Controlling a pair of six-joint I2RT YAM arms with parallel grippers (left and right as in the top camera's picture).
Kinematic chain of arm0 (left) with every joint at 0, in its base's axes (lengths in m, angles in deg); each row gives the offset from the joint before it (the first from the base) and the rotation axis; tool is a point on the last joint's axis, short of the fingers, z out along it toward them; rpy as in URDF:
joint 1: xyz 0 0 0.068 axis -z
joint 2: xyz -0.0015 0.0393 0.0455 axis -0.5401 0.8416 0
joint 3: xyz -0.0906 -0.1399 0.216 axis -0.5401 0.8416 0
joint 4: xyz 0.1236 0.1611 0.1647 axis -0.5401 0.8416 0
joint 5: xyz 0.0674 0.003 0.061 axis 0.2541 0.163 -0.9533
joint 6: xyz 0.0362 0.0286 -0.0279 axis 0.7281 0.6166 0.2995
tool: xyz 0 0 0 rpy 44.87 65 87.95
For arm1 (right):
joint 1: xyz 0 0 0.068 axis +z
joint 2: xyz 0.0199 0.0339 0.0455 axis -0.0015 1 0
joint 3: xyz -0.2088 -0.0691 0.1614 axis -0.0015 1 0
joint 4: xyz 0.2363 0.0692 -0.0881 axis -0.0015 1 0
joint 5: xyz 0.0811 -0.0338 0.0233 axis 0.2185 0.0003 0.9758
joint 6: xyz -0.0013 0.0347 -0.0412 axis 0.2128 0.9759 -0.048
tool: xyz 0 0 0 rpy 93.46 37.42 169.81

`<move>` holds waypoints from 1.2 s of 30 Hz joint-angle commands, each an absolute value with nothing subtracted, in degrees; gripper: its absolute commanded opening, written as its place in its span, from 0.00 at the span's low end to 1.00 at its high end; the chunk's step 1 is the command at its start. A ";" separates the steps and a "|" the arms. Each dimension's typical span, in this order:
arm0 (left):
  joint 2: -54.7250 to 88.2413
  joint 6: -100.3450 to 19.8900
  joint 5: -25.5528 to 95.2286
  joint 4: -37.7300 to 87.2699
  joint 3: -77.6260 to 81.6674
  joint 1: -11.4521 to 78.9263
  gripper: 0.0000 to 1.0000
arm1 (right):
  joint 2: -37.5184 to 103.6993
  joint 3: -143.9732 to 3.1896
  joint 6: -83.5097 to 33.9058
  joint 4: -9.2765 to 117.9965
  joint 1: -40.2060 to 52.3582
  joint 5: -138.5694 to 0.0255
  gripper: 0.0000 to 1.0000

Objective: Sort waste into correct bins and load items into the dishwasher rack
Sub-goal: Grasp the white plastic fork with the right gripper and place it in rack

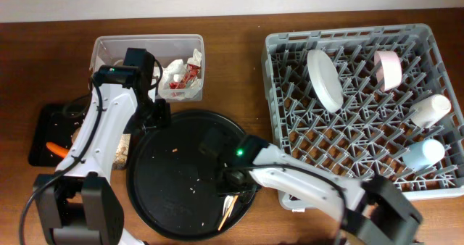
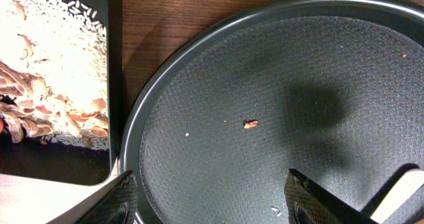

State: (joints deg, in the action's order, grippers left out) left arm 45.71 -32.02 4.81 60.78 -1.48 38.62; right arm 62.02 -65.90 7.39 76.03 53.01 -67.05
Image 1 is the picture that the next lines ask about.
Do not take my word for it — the red snack wrapper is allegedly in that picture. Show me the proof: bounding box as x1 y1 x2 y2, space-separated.
169 64 201 89

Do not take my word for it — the grey plastic dishwasher rack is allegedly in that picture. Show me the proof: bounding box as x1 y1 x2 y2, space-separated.
262 24 463 200

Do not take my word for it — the orange carrot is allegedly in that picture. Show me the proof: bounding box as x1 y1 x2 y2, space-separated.
46 142 69 158

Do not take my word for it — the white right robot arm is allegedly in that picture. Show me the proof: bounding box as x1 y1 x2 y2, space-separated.
216 135 423 245

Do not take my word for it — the round black serving tray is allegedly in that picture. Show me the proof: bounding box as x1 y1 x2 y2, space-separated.
126 109 254 241

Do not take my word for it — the white plastic fork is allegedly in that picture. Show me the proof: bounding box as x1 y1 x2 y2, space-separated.
223 196 234 217

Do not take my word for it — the clear plastic waste bin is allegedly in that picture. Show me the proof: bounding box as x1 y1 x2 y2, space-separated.
89 34 205 102

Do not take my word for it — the wooden chopstick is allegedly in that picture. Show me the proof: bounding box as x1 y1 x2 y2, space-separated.
217 195 239 231

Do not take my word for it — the grey round plate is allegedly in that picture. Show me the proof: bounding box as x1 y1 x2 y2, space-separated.
307 49 344 113

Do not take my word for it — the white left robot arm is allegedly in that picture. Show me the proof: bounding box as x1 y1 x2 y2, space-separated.
28 83 170 244

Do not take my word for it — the white cup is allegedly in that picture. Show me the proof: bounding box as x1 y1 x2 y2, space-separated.
411 94 452 128

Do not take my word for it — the white tissue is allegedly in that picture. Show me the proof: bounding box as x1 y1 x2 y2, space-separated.
149 49 203 101

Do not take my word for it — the pile of rice and shells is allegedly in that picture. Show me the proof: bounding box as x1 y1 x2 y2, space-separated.
70 127 132 170

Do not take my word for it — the black rectangular tray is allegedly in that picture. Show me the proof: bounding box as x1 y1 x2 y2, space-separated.
28 104 85 167

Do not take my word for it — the pink bowl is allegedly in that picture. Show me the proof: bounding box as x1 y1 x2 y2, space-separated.
374 51 402 92

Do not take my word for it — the light blue cup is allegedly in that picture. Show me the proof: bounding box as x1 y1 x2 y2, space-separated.
402 139 445 171

